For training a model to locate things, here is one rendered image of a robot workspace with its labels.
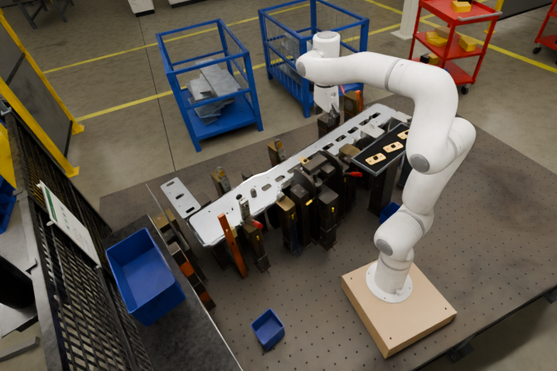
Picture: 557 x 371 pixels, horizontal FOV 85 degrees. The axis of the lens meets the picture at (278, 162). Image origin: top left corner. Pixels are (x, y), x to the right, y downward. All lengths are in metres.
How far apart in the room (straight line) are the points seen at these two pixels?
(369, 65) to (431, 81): 0.18
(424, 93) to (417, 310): 0.92
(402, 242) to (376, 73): 0.55
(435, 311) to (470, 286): 0.28
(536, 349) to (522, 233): 0.79
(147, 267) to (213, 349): 0.44
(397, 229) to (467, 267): 0.69
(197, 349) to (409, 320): 0.80
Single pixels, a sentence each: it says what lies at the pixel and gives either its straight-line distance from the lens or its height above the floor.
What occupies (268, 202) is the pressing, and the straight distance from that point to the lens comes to 1.46.
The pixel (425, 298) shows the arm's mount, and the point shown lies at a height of 0.80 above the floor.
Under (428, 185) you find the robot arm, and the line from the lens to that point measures 0.97.
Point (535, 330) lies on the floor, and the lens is 2.56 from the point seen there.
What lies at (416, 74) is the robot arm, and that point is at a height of 1.73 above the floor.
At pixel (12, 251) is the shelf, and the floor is 1.43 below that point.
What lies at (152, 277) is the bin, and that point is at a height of 1.03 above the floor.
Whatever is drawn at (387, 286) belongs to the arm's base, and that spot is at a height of 0.86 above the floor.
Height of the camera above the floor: 2.12
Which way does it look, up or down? 43 degrees down
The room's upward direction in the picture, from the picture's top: 9 degrees counter-clockwise
